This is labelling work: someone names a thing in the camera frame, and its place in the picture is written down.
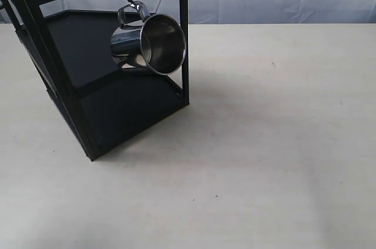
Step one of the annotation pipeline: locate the black two-tier shelf rack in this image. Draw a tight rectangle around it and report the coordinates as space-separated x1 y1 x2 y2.
1 0 189 160

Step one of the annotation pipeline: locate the stainless steel mug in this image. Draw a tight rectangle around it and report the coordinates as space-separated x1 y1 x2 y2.
110 1 187 75

